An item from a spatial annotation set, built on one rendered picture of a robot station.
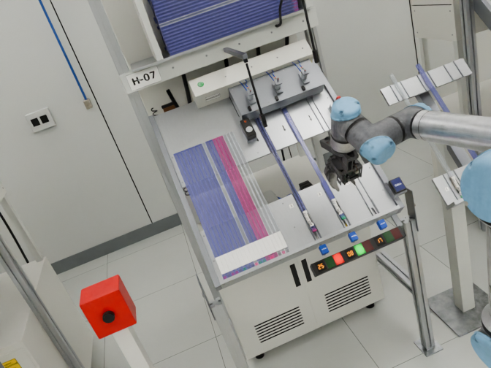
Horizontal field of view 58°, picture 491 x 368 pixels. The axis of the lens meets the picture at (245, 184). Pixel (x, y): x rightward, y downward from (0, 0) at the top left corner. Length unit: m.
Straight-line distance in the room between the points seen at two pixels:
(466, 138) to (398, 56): 2.78
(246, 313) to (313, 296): 0.31
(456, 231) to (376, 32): 2.09
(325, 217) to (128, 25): 1.03
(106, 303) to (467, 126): 1.21
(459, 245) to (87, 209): 2.49
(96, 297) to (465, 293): 1.50
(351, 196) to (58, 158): 2.26
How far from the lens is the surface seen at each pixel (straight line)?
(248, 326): 2.03
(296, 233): 1.54
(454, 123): 1.10
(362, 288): 2.16
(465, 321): 2.21
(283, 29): 1.80
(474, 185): 0.87
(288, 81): 1.75
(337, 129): 1.20
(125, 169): 3.35
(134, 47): 1.86
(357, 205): 1.60
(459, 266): 2.08
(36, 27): 3.21
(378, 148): 1.12
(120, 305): 1.63
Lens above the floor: 1.59
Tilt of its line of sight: 25 degrees down
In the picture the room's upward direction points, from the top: 19 degrees counter-clockwise
